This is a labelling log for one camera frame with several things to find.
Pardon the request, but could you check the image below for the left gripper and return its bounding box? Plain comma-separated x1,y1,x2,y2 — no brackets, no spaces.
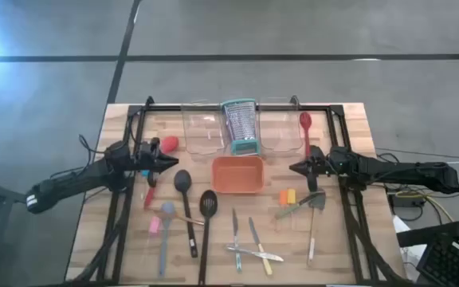
135,137,179,188

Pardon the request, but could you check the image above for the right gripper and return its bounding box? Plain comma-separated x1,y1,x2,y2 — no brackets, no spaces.
288,145,333,193

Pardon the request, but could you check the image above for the black plastic spoon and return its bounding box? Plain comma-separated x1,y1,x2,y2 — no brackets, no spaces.
173,169,199,259

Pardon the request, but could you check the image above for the metal spatula white handle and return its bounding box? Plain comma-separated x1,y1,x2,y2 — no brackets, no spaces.
307,190,327,267

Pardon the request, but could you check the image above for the knife green handle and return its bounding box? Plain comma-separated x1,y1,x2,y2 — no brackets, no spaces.
274,193,320,220

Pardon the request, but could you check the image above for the gray silicone spoon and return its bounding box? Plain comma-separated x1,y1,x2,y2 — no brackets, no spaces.
158,202,177,278

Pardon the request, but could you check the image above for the red silicone spoon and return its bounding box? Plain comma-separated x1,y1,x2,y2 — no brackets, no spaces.
299,111,313,159

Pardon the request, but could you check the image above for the knife pale yellow handle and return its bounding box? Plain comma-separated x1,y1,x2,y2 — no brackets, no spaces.
248,217,273,277

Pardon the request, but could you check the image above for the knife teal patterned handle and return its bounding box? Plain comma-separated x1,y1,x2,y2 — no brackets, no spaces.
231,207,243,274

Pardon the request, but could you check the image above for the clear plastic container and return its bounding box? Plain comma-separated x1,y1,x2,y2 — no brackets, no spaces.
181,104,226,156
259,99,304,155

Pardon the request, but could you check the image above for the black slotted spoon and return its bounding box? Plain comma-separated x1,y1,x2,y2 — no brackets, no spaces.
197,190,219,286

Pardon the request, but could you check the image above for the orange plastic bin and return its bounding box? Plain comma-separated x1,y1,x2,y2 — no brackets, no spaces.
210,155,265,195

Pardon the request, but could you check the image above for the steel box grater teal trim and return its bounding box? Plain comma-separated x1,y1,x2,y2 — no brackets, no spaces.
220,98,261,156

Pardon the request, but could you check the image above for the black power box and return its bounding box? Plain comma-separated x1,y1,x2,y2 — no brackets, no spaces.
388,193,428,209

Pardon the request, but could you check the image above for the black desk bar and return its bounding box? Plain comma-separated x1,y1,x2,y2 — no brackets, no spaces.
395,221,459,249

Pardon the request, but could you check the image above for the white paper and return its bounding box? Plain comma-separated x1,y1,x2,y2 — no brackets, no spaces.
391,214,428,282

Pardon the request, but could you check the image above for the black laptop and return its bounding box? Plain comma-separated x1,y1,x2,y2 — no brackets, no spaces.
415,173,459,287

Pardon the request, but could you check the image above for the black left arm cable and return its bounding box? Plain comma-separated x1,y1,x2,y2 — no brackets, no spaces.
78,134,108,157

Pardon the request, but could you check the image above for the yellow cable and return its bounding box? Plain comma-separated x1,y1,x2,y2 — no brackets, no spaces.
395,190,456,223

